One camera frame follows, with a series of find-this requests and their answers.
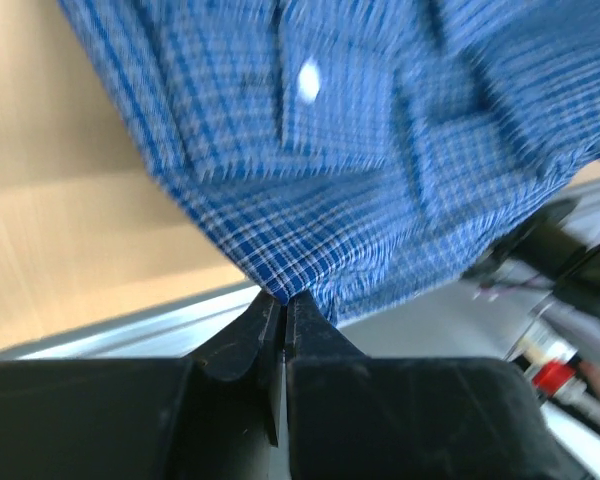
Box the blue checkered long sleeve shirt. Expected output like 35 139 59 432
61 1 600 321

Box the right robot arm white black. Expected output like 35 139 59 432
462 199 600 320

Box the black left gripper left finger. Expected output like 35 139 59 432
0 293 283 479

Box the aluminium mounting rail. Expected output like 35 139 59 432
16 285 260 360

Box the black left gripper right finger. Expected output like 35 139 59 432
286 293 588 479

